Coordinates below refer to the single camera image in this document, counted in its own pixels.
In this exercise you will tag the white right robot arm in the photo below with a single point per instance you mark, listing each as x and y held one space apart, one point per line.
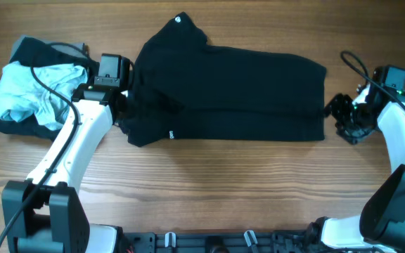
381 225

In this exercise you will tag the light blue crumpled garment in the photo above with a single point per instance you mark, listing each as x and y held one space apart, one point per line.
21 96

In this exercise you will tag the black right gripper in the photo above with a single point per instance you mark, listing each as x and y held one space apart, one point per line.
335 109

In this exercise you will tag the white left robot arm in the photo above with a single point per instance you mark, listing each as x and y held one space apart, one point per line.
43 213

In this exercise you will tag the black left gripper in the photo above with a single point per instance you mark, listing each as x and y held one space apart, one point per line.
120 120

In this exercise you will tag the black t-shirt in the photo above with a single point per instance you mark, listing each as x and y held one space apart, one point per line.
185 88

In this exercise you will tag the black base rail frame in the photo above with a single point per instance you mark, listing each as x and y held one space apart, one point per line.
246 242

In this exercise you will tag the black folded garment in pile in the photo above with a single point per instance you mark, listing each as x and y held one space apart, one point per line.
29 50

